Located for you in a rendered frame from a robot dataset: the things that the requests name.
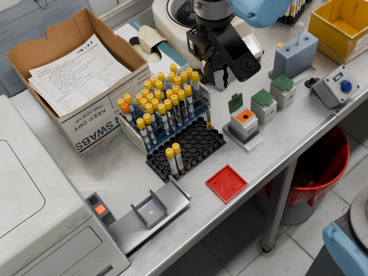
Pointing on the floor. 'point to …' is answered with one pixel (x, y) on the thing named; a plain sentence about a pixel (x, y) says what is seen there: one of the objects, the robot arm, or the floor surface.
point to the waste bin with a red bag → (320, 187)
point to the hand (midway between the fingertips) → (224, 88)
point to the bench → (121, 172)
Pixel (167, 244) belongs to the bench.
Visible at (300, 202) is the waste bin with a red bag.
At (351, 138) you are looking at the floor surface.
